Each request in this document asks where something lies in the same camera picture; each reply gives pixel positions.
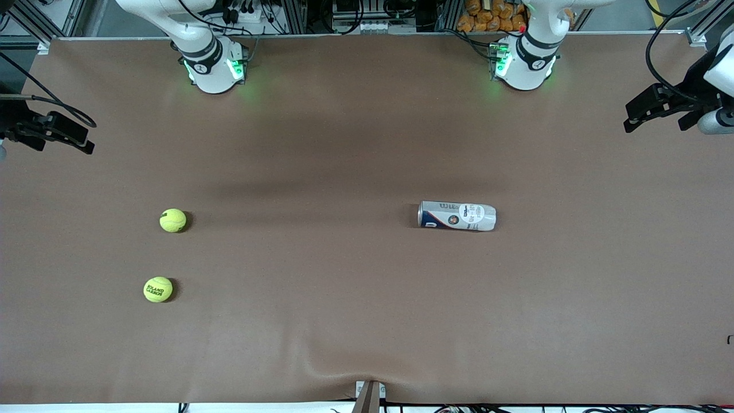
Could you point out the aluminium frame profile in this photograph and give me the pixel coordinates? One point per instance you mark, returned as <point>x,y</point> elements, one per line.
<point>711,20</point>
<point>34,23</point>

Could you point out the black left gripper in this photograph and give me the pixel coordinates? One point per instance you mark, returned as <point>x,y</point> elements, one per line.
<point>692,90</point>

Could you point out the white blue tennis ball can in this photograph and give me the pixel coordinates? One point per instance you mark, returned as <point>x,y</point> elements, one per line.
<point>459,216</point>

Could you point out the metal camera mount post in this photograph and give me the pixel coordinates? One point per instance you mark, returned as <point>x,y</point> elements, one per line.
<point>370,398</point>

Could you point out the pile of orange objects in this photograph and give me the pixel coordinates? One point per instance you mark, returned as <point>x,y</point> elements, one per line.
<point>493,16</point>

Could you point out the brown table cover mat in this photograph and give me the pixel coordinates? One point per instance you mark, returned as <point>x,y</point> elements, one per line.
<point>344,287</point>

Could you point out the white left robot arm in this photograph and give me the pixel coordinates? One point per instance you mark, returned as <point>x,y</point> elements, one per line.
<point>524,66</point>

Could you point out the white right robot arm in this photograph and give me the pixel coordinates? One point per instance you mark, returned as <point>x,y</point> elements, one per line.
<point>209,69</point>

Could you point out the yellow tennis ball Roland Garros print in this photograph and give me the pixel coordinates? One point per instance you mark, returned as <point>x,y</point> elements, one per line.
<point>157,289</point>

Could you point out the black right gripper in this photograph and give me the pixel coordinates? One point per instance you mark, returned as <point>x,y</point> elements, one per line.
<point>11,123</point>

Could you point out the aluminium frame post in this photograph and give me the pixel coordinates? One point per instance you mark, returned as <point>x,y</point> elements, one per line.
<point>293,14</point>
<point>448,14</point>

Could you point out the white power strip black plugs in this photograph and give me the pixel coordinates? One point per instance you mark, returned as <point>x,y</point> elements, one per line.
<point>245,14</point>

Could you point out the yellow tennis ball Wilson print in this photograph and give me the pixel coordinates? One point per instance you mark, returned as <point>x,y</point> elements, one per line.
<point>172,221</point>

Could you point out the metal corner bracket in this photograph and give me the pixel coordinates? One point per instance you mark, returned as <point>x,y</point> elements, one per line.
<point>45,46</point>
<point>697,38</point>

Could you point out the white electrical box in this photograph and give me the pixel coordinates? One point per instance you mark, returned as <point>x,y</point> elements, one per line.
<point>373,26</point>

